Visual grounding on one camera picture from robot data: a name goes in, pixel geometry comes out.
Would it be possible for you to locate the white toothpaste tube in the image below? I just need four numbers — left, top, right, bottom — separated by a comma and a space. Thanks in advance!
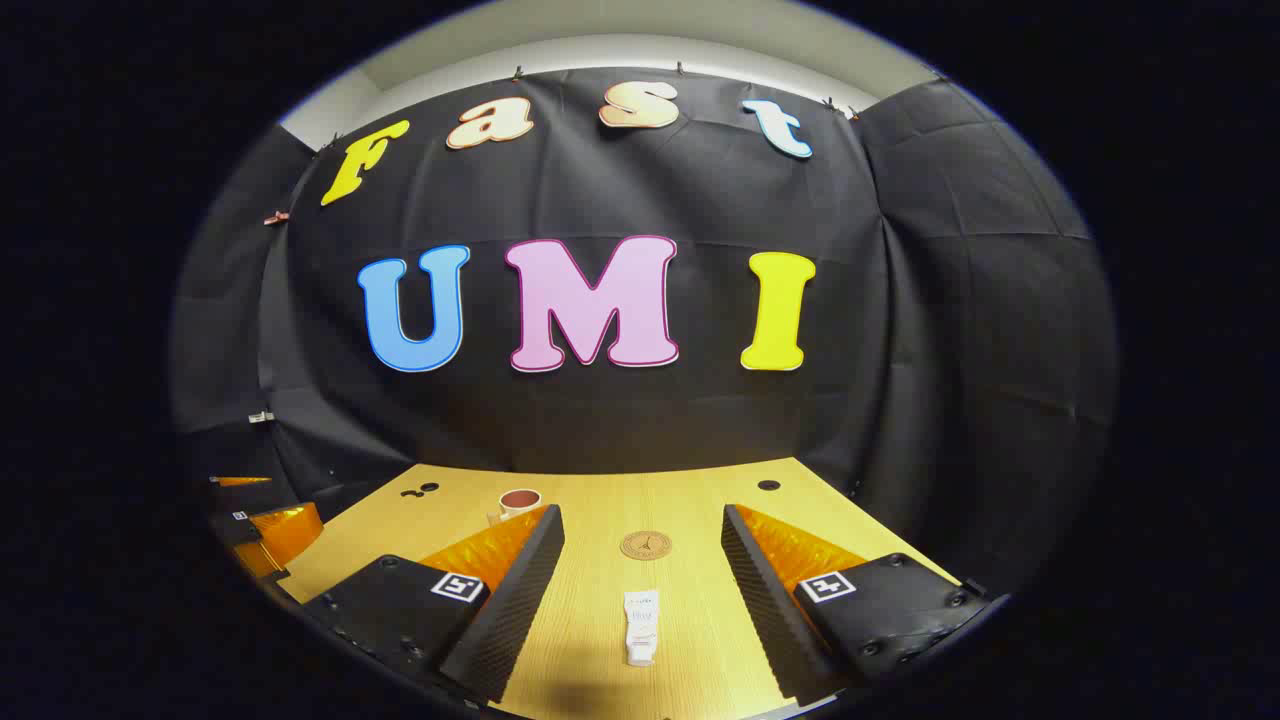
623, 590, 661, 668

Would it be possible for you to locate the black backdrop cloth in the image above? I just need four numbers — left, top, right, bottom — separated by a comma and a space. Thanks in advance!
170, 68, 1119, 601

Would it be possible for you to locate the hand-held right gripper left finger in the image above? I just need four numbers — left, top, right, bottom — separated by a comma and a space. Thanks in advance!
300, 503, 566, 704

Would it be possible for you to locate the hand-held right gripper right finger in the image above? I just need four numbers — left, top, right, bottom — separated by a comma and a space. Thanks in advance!
721, 503, 991, 708

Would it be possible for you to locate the wooden desktop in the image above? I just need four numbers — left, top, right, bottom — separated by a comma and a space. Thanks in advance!
280, 457, 961, 720

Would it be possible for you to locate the beige cup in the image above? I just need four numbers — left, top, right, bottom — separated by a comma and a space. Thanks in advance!
487, 489, 543, 526

